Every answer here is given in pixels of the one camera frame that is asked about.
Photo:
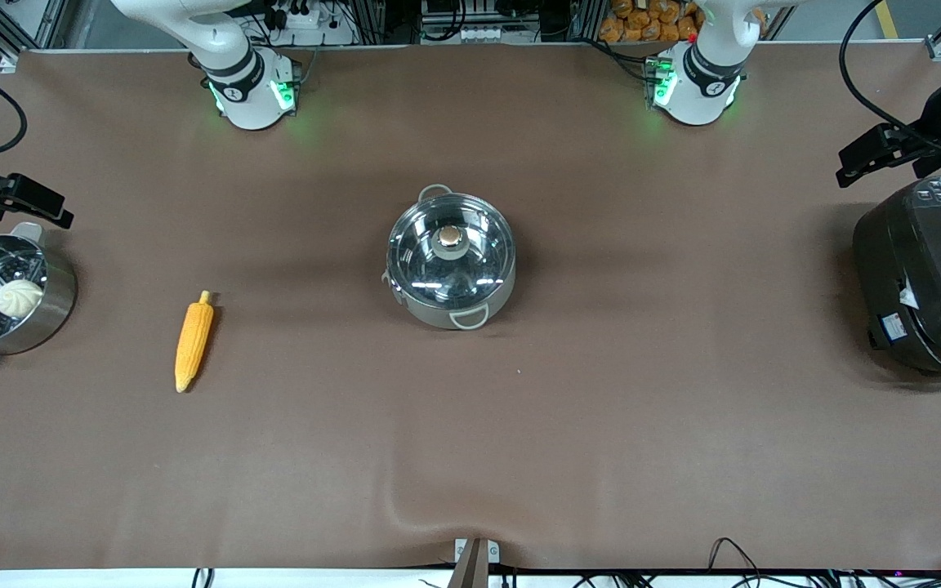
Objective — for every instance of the brown table cover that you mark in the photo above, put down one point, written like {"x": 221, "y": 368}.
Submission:
{"x": 470, "y": 457}

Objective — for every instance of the white power strip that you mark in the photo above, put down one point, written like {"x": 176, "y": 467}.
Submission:
{"x": 301, "y": 18}
{"x": 487, "y": 35}

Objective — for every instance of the white steamed bun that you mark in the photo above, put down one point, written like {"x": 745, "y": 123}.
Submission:
{"x": 20, "y": 298}

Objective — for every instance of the yellow corn cob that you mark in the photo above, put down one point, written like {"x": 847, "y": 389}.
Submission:
{"x": 193, "y": 343}

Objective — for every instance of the steel steamer pot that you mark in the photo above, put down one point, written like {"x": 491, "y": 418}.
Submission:
{"x": 54, "y": 302}

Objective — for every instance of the glass pot lid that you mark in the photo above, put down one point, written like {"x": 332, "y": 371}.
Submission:
{"x": 450, "y": 253}

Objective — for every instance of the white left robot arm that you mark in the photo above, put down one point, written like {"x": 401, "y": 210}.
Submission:
{"x": 699, "y": 82}

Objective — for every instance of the bag of orange snacks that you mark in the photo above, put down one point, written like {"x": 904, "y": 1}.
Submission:
{"x": 650, "y": 20}

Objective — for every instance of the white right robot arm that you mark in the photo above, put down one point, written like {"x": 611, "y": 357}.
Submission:
{"x": 246, "y": 90}

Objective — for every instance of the black rice cooker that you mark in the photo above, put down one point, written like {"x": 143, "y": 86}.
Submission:
{"x": 928, "y": 278}

